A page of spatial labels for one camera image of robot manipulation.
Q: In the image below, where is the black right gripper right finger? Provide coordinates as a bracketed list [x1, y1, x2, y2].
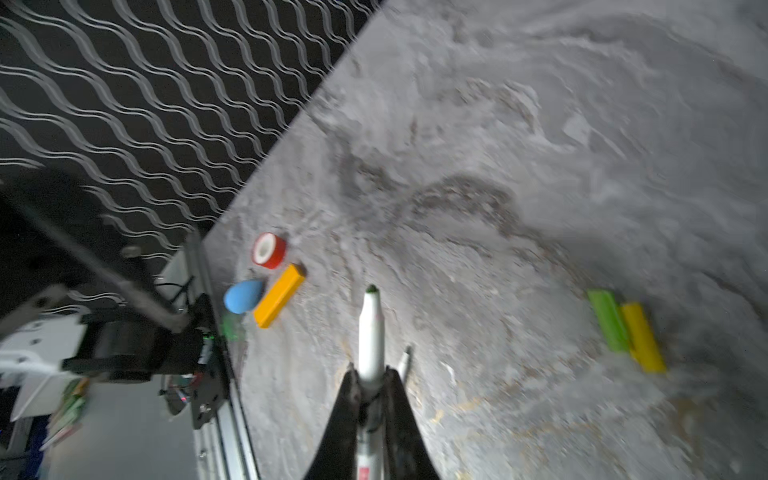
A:
[381, 367, 439, 480]

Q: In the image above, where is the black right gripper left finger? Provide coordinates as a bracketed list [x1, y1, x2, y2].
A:
[304, 365, 363, 480]

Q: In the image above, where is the white pen green tip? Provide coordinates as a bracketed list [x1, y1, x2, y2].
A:
[356, 284, 386, 480]

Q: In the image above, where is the yellow pen cap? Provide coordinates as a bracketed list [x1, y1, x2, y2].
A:
[621, 302, 667, 374]

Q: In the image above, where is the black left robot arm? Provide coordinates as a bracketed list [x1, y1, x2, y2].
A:
[1, 170, 214, 383]

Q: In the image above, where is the white pen green end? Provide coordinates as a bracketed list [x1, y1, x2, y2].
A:
[397, 345, 413, 384]

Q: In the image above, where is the green pen cap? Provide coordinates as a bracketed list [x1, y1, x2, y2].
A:
[587, 289, 630, 353]

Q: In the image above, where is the yellow rectangular block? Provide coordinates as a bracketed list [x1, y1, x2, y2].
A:
[253, 264, 306, 329]

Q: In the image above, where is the blue egg-shaped sponge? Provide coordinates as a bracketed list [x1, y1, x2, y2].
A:
[223, 279, 264, 315]

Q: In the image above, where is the red white tape roll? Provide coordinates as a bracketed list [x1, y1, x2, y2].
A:
[251, 232, 287, 270]

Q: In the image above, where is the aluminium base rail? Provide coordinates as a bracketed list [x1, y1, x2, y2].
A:
[166, 229, 259, 479]

